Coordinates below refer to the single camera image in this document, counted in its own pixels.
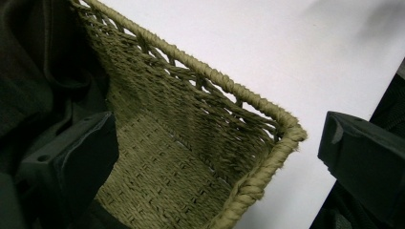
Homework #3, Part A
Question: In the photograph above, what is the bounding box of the woven green rope basket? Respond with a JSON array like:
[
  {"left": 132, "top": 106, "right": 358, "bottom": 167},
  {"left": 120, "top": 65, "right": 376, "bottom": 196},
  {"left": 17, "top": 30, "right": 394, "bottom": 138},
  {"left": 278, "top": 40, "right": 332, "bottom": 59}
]
[{"left": 69, "top": 0, "right": 309, "bottom": 229}]

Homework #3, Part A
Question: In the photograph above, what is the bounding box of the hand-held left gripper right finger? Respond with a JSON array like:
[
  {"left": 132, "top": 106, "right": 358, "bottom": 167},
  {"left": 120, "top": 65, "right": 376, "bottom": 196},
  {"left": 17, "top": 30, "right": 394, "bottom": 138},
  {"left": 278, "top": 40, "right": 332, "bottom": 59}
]
[{"left": 317, "top": 111, "right": 405, "bottom": 227}]

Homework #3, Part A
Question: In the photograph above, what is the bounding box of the dark fabric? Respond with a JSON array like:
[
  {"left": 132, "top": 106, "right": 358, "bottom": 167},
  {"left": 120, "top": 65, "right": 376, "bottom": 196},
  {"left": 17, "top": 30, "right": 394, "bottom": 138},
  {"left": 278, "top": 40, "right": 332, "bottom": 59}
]
[{"left": 309, "top": 58, "right": 405, "bottom": 229}]

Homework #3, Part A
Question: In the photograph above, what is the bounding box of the dark cloth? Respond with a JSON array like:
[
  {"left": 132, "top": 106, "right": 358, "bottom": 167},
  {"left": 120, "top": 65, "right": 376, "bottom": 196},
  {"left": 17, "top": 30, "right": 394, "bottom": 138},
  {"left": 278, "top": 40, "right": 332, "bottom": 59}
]
[{"left": 0, "top": 0, "right": 128, "bottom": 229}]

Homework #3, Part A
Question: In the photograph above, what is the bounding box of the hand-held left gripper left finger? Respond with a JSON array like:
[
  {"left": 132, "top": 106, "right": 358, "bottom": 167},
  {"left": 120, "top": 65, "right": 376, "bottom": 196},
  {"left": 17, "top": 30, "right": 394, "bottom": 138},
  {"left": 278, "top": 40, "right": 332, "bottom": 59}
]
[{"left": 13, "top": 111, "right": 120, "bottom": 229}]

